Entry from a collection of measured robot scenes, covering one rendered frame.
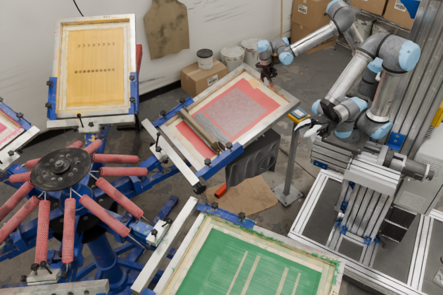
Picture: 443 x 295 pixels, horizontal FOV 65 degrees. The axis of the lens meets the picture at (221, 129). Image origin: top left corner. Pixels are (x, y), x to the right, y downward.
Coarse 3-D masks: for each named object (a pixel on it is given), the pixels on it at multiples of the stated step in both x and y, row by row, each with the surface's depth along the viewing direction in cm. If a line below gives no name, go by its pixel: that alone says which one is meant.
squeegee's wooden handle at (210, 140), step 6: (186, 114) 230; (186, 120) 236; (192, 120) 225; (192, 126) 230; (198, 126) 220; (198, 132) 225; (204, 132) 216; (204, 138) 220; (210, 138) 212; (210, 144) 216; (216, 144) 211
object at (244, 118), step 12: (264, 96) 237; (240, 108) 236; (252, 108) 233; (264, 108) 230; (276, 108) 228; (228, 120) 232; (240, 120) 229; (252, 120) 227; (228, 132) 225; (240, 132) 223; (192, 144) 226; (204, 144) 224; (204, 156) 218
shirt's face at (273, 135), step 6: (264, 132) 249; (270, 132) 249; (276, 132) 249; (264, 138) 245; (270, 138) 245; (252, 144) 241; (258, 144) 241; (264, 144) 240; (246, 150) 237; (252, 150) 236; (240, 156) 233
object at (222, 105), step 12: (240, 84) 250; (216, 96) 249; (228, 96) 246; (240, 96) 243; (252, 96) 240; (204, 108) 244; (216, 108) 241; (228, 108) 239; (216, 120) 234; (180, 132) 236; (192, 132) 233
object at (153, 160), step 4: (152, 156) 217; (148, 160) 216; (152, 160) 215; (156, 160) 215; (140, 164) 216; (144, 164) 215; (148, 164) 214; (152, 164) 214; (148, 168) 214; (152, 168) 216
